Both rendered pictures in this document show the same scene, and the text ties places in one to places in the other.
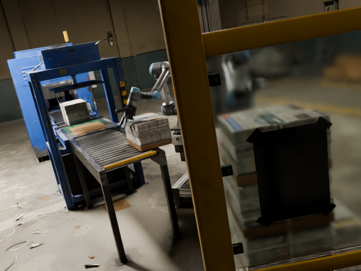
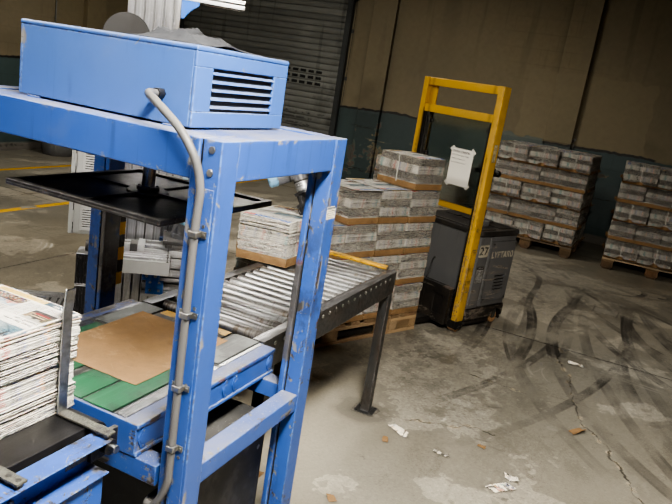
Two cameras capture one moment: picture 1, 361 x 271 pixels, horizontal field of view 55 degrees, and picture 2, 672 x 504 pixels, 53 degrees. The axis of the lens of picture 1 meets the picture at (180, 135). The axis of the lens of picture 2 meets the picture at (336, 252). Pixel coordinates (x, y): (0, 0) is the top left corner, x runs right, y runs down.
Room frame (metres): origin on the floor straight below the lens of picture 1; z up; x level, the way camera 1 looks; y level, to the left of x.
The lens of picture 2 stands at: (4.99, 2.98, 1.72)
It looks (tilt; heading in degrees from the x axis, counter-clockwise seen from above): 14 degrees down; 228
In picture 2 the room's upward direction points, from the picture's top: 9 degrees clockwise
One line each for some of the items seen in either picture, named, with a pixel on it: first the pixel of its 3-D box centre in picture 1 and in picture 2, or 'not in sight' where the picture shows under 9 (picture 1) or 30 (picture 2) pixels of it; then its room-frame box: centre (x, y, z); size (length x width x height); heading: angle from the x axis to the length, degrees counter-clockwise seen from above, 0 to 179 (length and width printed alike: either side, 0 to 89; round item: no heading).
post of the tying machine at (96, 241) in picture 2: (128, 123); (99, 298); (3.98, 0.58, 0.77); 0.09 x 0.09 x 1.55; 25
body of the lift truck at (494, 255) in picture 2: not in sight; (458, 265); (0.56, -0.39, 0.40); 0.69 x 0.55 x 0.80; 92
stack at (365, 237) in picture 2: not in sight; (319, 278); (2.09, -0.34, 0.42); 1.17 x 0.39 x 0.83; 2
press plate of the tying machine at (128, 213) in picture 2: (76, 86); (147, 194); (4.07, 1.10, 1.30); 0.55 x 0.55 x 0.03; 25
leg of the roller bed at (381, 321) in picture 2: (114, 223); (375, 352); (2.46, 0.63, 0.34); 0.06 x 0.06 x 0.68; 25
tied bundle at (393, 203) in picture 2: not in sight; (376, 201); (1.66, -0.35, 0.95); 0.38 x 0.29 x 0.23; 91
